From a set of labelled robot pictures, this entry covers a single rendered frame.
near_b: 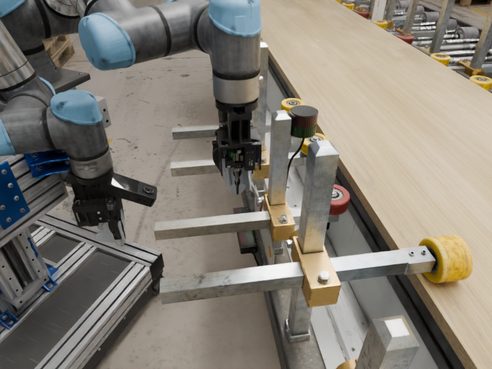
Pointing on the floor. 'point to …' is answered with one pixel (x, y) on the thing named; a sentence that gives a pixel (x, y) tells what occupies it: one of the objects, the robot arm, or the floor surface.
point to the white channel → (378, 10)
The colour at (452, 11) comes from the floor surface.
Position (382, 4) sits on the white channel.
